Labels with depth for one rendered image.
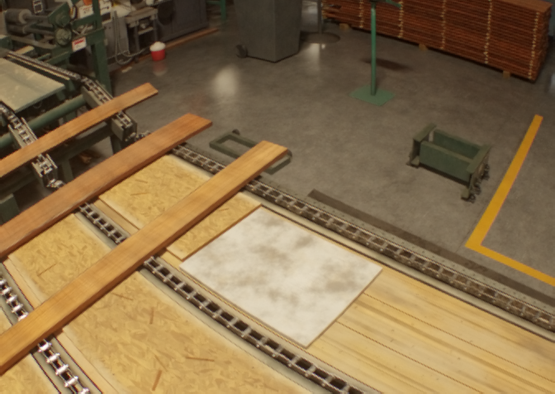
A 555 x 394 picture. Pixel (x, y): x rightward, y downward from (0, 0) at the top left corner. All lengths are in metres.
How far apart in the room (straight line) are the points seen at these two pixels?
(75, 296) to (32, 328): 0.23
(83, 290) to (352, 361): 1.00
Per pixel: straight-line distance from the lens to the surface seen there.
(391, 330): 1.62
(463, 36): 6.65
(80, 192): 2.33
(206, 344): 1.57
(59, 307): 1.77
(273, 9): 5.66
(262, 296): 1.69
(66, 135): 2.84
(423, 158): 3.86
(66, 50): 5.09
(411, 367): 1.54
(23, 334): 1.75
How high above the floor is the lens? 2.08
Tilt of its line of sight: 34 degrees down
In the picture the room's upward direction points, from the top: 3 degrees counter-clockwise
